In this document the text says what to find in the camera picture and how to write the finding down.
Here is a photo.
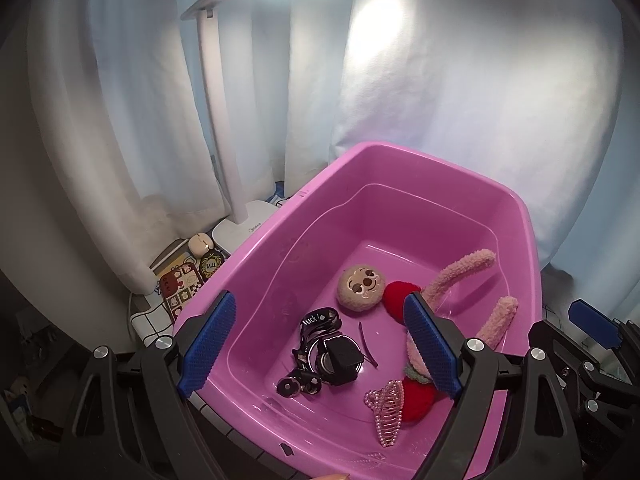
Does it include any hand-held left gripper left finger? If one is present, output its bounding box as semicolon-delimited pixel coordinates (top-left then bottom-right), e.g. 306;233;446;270
60;290;237;480

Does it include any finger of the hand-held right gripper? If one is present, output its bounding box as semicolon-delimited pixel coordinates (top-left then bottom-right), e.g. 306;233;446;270
569;298;640;356
529;320;607;386

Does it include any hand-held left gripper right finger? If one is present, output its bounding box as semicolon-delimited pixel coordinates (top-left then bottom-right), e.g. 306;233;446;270
403;292;583;480

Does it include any thin snap hair clip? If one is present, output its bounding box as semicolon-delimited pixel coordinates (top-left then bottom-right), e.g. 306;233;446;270
356;322;380;367

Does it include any pink plush pompom headband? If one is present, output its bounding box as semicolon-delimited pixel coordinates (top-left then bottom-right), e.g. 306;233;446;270
382;249;521;423

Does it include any pearl claw hair clip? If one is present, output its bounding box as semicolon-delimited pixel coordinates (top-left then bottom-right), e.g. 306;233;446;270
364;379;406;448

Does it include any black wrist watch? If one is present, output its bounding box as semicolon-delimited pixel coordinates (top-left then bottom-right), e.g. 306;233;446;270
305;335;365;388

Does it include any beige plush face clip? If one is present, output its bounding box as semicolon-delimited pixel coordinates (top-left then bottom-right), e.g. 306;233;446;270
336;262;385;313

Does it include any pink plastic basin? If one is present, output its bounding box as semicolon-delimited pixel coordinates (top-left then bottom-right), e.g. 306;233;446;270
172;141;543;480

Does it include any round black yellow badge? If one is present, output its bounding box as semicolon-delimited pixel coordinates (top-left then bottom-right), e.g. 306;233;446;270
198;254;228;281

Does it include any beige earbud case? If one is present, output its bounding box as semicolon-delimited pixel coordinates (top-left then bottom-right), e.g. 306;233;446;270
187;232;213;256

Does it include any small blue object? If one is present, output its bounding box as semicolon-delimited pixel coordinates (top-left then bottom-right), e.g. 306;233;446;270
267;180;291;206

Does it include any white desk lamp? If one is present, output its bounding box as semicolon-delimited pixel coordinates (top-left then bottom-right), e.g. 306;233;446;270
180;0;301;261

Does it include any white curtain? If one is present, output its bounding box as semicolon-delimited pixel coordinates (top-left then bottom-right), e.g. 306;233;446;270
0;0;640;311

